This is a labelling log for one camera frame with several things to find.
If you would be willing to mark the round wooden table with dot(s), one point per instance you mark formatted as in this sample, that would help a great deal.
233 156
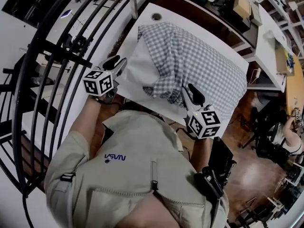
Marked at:
294 91

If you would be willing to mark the small closed cardboard box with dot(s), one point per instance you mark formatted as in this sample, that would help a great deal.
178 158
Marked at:
241 5

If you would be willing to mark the white pillow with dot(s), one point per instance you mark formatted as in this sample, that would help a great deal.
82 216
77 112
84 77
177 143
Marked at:
142 65

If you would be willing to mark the black metal railing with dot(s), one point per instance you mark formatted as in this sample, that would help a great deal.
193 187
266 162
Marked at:
78 60

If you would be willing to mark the person's left forearm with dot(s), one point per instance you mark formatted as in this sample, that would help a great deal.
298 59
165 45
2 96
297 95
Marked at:
88 117

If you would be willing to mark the white shelf rack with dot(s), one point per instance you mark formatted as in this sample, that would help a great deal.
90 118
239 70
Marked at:
285 8

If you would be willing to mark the open cardboard box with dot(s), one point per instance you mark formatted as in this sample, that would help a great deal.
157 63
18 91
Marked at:
283 60

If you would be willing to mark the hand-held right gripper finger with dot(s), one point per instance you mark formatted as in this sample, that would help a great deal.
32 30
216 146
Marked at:
187 101
198 97

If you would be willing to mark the white work table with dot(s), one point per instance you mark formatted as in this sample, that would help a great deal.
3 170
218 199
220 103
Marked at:
154 101

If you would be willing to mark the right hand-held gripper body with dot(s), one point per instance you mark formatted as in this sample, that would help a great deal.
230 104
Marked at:
204 125

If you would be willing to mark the white power strip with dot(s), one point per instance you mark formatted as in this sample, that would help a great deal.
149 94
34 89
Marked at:
256 73

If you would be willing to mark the person's right forearm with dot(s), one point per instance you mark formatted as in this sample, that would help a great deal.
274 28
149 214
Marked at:
200 153

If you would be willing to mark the black office chair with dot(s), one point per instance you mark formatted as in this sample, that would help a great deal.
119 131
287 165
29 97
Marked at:
263 136

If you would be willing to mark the grey flat box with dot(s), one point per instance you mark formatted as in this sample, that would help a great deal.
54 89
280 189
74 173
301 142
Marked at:
256 14

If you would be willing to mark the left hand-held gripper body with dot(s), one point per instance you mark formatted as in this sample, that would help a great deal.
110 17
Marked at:
98 83

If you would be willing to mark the white desk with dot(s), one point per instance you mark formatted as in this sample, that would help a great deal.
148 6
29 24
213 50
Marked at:
266 44

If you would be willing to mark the grey checked pillowcase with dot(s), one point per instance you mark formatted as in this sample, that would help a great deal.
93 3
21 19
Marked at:
202 68

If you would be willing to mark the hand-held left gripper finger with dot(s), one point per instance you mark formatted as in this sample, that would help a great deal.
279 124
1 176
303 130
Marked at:
121 68
111 60

